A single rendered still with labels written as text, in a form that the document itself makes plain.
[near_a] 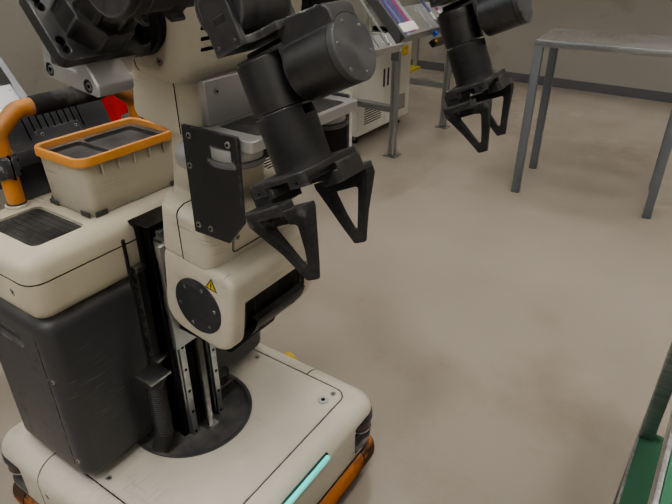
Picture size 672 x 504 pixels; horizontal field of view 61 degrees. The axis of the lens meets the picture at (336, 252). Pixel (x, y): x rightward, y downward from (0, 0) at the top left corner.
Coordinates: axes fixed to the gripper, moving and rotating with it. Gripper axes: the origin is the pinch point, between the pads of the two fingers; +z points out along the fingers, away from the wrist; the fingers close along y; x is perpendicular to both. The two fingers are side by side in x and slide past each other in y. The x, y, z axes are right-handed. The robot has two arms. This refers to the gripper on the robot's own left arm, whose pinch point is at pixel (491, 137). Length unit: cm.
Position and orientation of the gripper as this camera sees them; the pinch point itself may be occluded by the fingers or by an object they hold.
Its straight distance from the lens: 93.5
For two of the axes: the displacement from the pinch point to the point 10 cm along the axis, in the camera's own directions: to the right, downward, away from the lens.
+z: 3.4, 9.0, 2.7
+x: -8.0, 1.2, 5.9
